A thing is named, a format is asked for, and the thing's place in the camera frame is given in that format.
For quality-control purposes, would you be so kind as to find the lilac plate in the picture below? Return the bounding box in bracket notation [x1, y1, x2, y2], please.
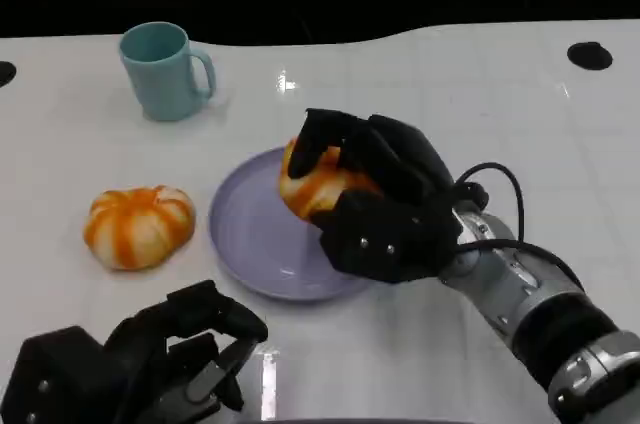
[208, 145, 372, 302]

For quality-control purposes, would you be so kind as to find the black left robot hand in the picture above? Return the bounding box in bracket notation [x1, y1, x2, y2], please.
[2, 279, 269, 424]

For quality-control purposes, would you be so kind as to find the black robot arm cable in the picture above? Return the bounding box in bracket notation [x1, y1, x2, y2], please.
[453, 161, 586, 293]

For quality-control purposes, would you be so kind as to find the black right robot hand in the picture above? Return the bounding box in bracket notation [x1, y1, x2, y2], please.
[288, 107, 464, 286]

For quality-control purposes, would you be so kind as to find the orange and white toy bread roll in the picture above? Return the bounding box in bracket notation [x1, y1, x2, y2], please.
[278, 137, 384, 221]
[82, 185, 197, 272]

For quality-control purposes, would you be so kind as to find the pale green mug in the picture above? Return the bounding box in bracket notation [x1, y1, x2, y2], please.
[118, 21, 218, 123]

